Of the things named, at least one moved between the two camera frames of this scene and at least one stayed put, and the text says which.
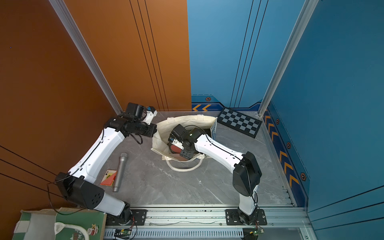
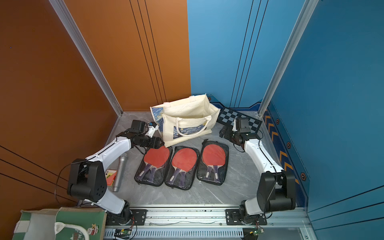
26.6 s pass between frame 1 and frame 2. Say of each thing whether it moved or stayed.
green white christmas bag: stayed
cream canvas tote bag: moved
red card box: stayed
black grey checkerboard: stayed
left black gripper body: moved
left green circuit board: stayed
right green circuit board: stayed
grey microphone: stayed
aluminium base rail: stayed
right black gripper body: moved
